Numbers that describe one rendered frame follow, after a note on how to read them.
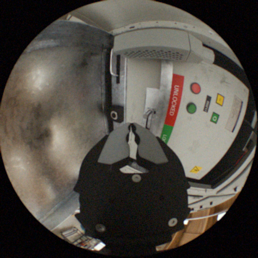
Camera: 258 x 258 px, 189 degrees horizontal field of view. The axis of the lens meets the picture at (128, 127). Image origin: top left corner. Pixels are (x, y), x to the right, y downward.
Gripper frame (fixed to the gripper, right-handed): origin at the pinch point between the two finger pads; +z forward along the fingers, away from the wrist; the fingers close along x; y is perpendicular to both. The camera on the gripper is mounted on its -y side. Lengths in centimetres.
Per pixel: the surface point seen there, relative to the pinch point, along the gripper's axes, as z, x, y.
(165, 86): 7.2, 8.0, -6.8
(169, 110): 9.6, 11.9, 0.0
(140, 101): 14.4, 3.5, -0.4
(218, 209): -239, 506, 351
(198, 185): -9, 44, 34
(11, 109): -8.1, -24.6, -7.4
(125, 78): 16.1, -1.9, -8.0
